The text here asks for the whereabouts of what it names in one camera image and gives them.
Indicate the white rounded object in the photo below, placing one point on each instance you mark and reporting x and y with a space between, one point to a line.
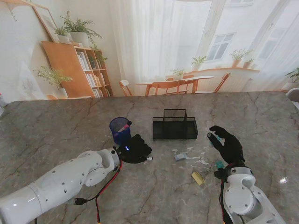
294 94

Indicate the pink marker with black cap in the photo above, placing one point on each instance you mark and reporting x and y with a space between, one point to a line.
125 127

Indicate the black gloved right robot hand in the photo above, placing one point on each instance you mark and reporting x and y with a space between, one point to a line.
231 149

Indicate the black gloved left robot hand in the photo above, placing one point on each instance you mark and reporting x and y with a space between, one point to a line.
135 150

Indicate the black mesh desk organizer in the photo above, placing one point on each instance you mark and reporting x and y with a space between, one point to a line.
175 130

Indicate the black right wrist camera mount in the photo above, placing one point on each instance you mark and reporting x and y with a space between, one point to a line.
219 174

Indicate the printed room backdrop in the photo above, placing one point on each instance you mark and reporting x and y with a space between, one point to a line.
151 46

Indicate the blue mesh pen cup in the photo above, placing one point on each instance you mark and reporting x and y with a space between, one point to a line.
119 137

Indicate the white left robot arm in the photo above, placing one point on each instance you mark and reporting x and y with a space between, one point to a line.
58 182

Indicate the green binder clip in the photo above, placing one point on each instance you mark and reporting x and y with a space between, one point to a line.
219 139
219 164

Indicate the white marker with black cap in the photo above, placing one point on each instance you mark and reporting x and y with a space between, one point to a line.
149 158

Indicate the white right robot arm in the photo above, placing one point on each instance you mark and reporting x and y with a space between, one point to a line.
243 198

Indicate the yellow eraser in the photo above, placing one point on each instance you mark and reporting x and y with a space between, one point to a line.
198 178

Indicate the small pale blue eraser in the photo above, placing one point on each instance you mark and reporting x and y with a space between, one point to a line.
180 157

